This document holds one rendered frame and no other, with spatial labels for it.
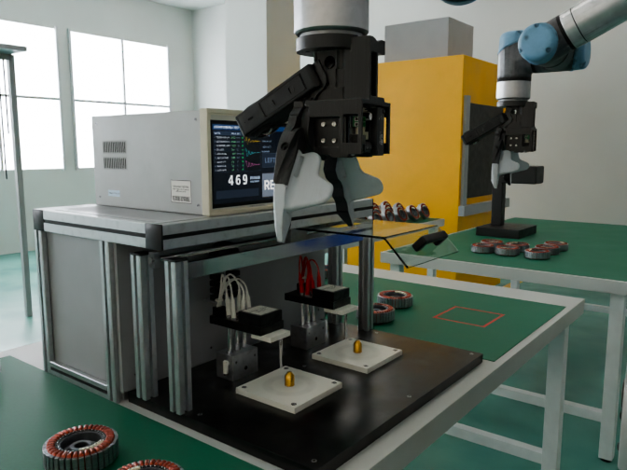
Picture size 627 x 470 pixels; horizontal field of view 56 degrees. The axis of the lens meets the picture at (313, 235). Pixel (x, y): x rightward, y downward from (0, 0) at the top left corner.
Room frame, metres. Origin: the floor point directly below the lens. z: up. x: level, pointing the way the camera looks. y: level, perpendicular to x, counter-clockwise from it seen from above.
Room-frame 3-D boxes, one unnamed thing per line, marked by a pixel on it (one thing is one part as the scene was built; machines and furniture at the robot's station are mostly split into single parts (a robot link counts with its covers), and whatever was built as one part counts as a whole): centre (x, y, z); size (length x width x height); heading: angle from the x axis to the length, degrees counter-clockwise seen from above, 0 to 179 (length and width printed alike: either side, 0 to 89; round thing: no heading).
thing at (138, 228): (1.40, 0.23, 1.09); 0.68 x 0.44 x 0.05; 142
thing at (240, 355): (1.19, 0.16, 0.80); 0.07 x 0.05 x 0.06; 142
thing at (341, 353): (1.30, -0.10, 0.78); 0.15 x 0.15 x 0.01; 52
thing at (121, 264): (1.36, 0.17, 0.92); 0.66 x 0.01 x 0.30; 142
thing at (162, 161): (1.41, 0.22, 1.22); 0.44 x 0.39 x 0.20; 142
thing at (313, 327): (1.38, 0.01, 0.80); 0.07 x 0.05 x 0.06; 142
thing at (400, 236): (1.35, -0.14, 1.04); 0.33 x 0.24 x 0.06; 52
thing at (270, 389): (1.10, 0.05, 0.78); 0.15 x 0.15 x 0.01; 52
